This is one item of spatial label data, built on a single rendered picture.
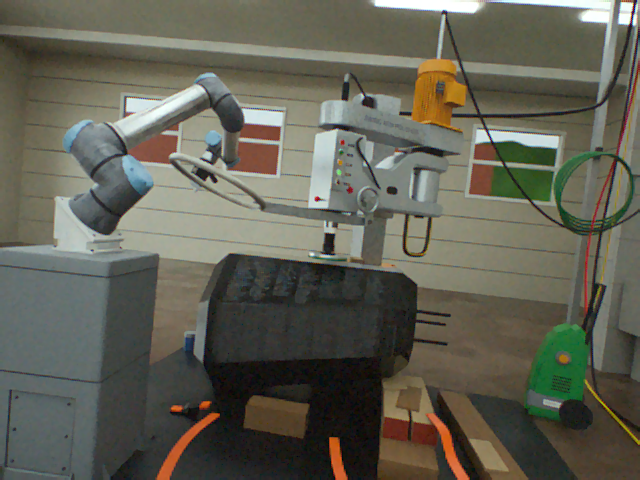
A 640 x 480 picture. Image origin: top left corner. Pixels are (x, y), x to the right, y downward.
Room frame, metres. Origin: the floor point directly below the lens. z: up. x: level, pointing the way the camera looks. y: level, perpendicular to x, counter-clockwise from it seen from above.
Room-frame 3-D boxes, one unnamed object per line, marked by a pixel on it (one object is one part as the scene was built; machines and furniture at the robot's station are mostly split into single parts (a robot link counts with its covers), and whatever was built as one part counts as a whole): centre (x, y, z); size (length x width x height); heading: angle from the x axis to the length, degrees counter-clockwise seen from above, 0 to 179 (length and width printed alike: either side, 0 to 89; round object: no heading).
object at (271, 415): (2.06, 0.10, 0.07); 0.30 x 0.12 x 0.12; 82
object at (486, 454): (1.85, -0.86, 0.10); 0.25 x 0.10 x 0.01; 176
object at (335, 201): (2.38, -0.14, 1.32); 0.36 x 0.22 x 0.45; 121
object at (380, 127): (2.52, -0.37, 1.62); 0.96 x 0.25 x 0.17; 121
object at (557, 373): (2.65, -1.62, 0.43); 0.35 x 0.35 x 0.87; 66
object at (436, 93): (2.67, -0.64, 1.90); 0.31 x 0.28 x 0.40; 31
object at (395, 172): (2.53, -0.42, 1.31); 0.74 x 0.23 x 0.49; 121
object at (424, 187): (2.69, -0.64, 1.35); 0.19 x 0.19 x 0.20
